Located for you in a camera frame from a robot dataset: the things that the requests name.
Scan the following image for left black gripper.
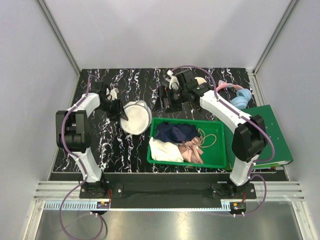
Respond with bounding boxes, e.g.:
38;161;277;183
97;97;128;123

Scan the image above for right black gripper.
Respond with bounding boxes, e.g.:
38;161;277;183
151;86;188;114

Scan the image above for white mesh laundry bag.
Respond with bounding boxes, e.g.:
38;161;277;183
120;100;152;136

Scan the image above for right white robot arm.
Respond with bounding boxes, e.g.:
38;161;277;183
152;69;267;199

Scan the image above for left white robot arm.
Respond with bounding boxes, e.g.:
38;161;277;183
55;82;128;198

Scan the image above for navy blue garment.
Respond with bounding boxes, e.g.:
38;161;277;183
153;121;200;144

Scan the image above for yellow mug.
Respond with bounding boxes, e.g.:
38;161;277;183
195;77;207;85

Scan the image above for cream white garment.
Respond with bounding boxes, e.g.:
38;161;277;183
149;137;184;163

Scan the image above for green plastic bin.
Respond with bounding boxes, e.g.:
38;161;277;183
147;117;227;169

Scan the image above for pink satin garment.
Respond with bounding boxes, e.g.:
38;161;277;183
177;128;217;165

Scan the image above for pink cat ear headphones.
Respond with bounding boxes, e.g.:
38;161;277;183
216;80;252;110

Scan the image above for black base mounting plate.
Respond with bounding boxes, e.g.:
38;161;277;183
80;173;257;210

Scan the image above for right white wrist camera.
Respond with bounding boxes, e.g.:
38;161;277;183
167;70;180;91

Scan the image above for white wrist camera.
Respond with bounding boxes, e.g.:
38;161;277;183
106;88;119;101
167;70;180;91

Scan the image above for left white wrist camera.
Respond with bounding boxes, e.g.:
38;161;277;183
106;88;119;101

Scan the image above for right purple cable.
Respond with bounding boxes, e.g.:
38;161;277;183
172;65;276;217

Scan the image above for purple cable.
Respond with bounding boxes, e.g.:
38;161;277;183
172;65;276;217
58;74;108;238

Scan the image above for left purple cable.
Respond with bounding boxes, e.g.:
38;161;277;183
58;74;108;238

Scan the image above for green ring binder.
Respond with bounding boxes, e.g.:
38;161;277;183
223;105;293;171

